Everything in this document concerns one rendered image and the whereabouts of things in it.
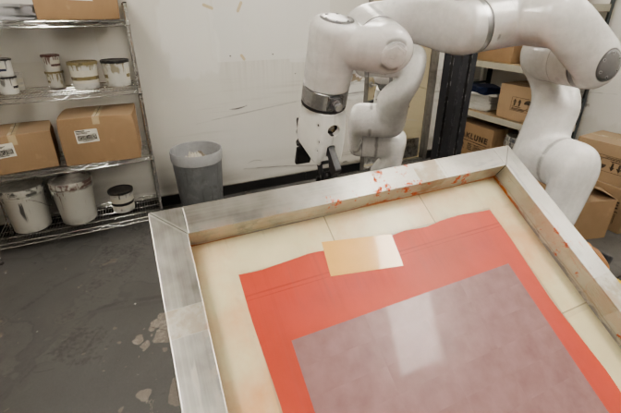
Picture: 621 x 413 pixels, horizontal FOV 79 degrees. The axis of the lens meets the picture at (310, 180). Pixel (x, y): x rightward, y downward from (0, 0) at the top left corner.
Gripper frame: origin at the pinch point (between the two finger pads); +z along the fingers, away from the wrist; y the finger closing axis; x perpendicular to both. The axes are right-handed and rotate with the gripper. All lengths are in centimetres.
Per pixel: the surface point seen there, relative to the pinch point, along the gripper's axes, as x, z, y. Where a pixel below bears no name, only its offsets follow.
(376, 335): 7.2, -3.3, -33.9
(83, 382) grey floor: 78, 176, 66
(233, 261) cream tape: 20.8, -6.8, -20.8
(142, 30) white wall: 13, 75, 296
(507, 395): -5.1, -0.4, -44.6
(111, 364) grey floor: 65, 178, 72
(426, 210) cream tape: -9.1, -6.9, -20.6
